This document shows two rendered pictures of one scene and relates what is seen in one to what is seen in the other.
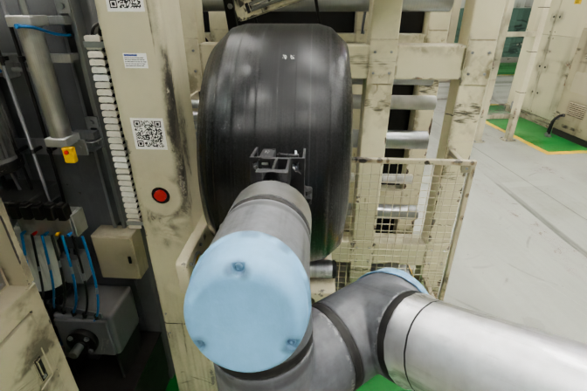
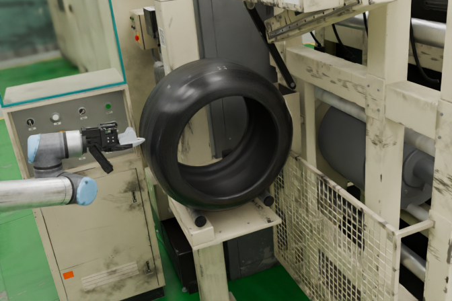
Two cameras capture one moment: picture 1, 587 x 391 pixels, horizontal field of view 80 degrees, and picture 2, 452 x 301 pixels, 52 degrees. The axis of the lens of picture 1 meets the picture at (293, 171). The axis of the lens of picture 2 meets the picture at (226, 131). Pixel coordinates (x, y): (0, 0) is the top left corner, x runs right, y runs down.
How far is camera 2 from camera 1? 1.56 m
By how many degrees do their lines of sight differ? 61
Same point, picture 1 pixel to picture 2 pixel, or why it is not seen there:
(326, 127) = (154, 125)
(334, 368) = not seen: hidden behind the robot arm
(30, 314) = (134, 168)
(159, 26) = (169, 55)
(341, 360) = not seen: hidden behind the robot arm
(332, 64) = (174, 95)
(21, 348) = (126, 180)
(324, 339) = (53, 175)
